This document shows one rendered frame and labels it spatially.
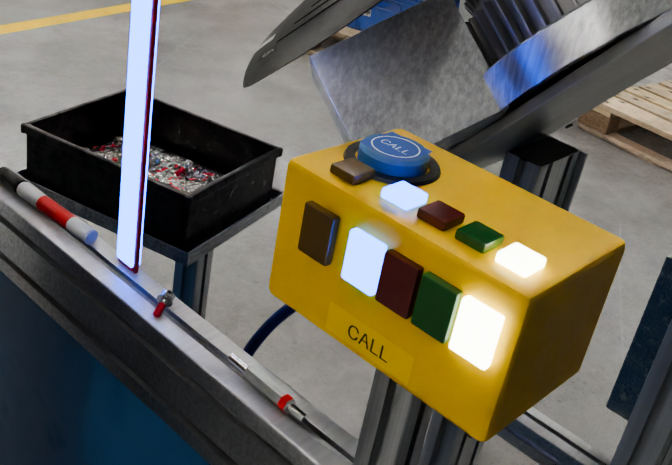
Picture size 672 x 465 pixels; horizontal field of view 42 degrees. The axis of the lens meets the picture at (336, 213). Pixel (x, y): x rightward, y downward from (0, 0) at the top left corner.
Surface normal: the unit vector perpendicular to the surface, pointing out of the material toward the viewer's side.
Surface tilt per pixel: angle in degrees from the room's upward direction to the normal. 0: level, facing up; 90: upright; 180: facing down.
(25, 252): 90
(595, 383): 0
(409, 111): 55
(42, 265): 90
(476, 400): 90
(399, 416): 90
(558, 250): 0
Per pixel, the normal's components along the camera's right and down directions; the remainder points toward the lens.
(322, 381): 0.17, -0.87
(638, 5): -0.10, -0.08
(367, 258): -0.68, 0.24
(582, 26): -0.40, 0.07
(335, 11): -0.59, -0.59
